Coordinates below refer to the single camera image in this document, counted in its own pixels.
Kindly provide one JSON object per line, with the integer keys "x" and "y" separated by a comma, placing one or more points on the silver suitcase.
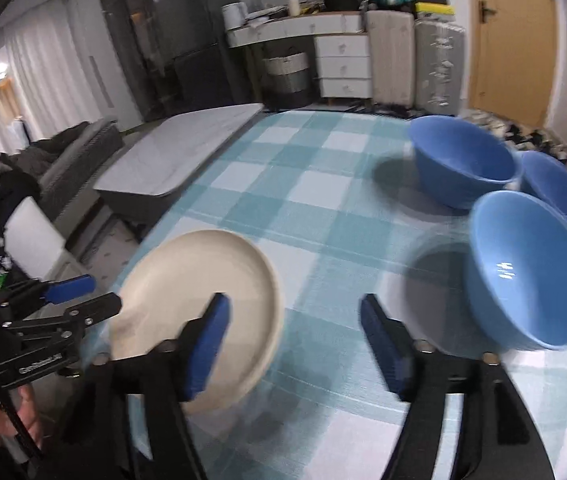
{"x": 438, "y": 70}

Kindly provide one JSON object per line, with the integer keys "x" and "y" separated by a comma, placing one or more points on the white grey laundry basket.
{"x": 288, "y": 80}

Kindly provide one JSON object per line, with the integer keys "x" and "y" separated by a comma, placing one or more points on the grey coffee table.
{"x": 173, "y": 155}

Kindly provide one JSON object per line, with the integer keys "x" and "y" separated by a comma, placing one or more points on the beige suitcase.
{"x": 391, "y": 60}

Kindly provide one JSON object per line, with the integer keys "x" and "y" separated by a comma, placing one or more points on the white box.
{"x": 33, "y": 240}

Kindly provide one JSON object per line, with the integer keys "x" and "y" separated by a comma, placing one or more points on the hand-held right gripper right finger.
{"x": 388, "y": 350}

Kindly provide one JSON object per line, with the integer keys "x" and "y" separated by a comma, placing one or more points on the cream cup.
{"x": 294, "y": 7}

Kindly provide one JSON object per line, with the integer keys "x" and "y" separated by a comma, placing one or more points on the blue bowl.
{"x": 563, "y": 195}
{"x": 463, "y": 155}
{"x": 528, "y": 285}

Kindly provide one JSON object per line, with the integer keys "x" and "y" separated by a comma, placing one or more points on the wooden door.
{"x": 513, "y": 50}

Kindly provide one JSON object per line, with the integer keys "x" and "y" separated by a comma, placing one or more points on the dark grey refrigerator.
{"x": 193, "y": 35}

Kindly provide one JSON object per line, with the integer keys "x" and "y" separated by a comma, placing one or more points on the teal checked tablecloth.
{"x": 313, "y": 210}

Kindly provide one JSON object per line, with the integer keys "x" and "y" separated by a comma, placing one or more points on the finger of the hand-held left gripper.
{"x": 70, "y": 290}
{"x": 88, "y": 310}

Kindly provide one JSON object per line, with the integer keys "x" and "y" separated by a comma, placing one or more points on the white drawer cabinet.
{"x": 343, "y": 67}

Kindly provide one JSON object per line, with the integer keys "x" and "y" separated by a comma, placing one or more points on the beige plate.
{"x": 188, "y": 280}

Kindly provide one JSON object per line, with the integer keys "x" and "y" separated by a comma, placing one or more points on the yellow black shoe box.
{"x": 436, "y": 11}

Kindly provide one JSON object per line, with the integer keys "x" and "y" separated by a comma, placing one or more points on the white cylindrical canister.
{"x": 235, "y": 16}

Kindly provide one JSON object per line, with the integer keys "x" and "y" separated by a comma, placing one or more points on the white vanity desk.
{"x": 303, "y": 25}

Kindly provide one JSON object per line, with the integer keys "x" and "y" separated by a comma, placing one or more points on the group of assorted sneakers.
{"x": 533, "y": 137}

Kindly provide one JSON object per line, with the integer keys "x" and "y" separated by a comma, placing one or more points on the white curtain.
{"x": 38, "y": 75}

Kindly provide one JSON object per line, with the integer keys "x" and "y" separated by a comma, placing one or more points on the dark glass cabinet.
{"x": 128, "y": 60}

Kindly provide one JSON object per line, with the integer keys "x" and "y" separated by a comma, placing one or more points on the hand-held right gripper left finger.
{"x": 208, "y": 345}

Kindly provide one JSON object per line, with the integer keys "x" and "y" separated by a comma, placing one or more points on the dark grey sofa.
{"x": 63, "y": 160}

